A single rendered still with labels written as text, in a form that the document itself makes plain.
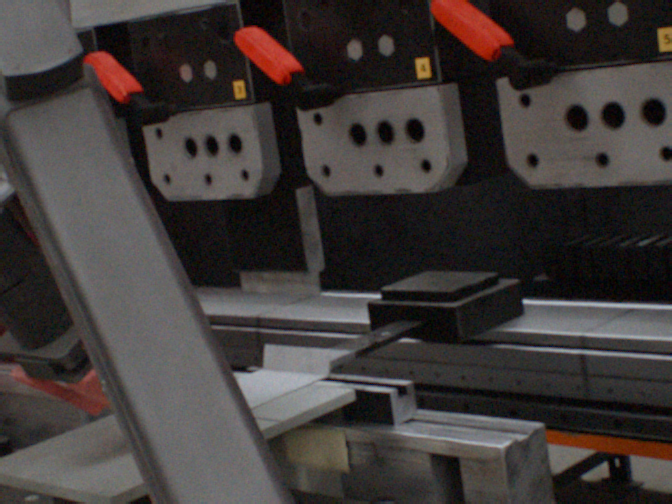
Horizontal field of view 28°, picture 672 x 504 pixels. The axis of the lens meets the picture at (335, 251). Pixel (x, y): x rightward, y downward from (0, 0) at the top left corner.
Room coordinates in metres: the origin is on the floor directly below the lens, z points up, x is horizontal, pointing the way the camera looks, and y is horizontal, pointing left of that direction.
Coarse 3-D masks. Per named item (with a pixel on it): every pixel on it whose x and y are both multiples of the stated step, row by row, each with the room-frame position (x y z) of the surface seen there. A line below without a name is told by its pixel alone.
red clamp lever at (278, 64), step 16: (240, 32) 1.06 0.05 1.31; (256, 32) 1.06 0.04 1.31; (240, 48) 1.06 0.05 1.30; (256, 48) 1.05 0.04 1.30; (272, 48) 1.05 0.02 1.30; (256, 64) 1.05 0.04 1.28; (272, 64) 1.04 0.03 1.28; (288, 64) 1.04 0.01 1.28; (288, 80) 1.03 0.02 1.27; (304, 80) 1.03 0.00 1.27; (304, 96) 1.01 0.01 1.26; (320, 96) 1.01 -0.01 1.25; (336, 96) 1.03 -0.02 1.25
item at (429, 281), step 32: (384, 288) 1.34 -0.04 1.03; (416, 288) 1.31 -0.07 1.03; (448, 288) 1.29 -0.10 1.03; (480, 288) 1.31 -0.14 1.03; (512, 288) 1.33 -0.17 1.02; (384, 320) 1.33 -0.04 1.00; (416, 320) 1.30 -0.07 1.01; (448, 320) 1.27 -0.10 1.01; (480, 320) 1.29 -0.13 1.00; (352, 352) 1.21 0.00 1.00
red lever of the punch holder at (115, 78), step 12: (96, 60) 1.19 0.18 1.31; (108, 60) 1.20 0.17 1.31; (108, 72) 1.19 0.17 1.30; (120, 72) 1.19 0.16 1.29; (108, 84) 1.18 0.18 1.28; (120, 84) 1.18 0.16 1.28; (132, 84) 1.18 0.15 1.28; (120, 96) 1.17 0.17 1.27; (132, 96) 1.17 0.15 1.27; (144, 108) 1.15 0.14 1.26; (156, 108) 1.16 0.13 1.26; (168, 108) 1.17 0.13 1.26; (144, 120) 1.15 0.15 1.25; (156, 120) 1.16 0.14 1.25
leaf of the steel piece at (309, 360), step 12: (276, 348) 1.21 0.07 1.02; (288, 348) 1.20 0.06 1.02; (300, 348) 1.18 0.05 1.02; (312, 348) 1.17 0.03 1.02; (264, 360) 1.21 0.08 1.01; (276, 360) 1.20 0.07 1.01; (288, 360) 1.19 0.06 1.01; (300, 360) 1.18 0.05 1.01; (312, 360) 1.17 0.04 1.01; (324, 360) 1.16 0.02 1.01; (312, 372) 1.17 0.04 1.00; (324, 372) 1.16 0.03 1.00
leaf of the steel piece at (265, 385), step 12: (264, 372) 1.20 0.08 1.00; (276, 372) 1.19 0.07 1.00; (288, 372) 1.18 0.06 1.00; (300, 372) 1.18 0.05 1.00; (240, 384) 1.17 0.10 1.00; (252, 384) 1.16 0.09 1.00; (264, 384) 1.15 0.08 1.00; (276, 384) 1.15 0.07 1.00; (288, 384) 1.14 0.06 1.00; (300, 384) 1.14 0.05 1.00; (252, 396) 1.12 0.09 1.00; (264, 396) 1.11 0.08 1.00; (276, 396) 1.11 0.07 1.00; (252, 408) 1.09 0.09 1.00
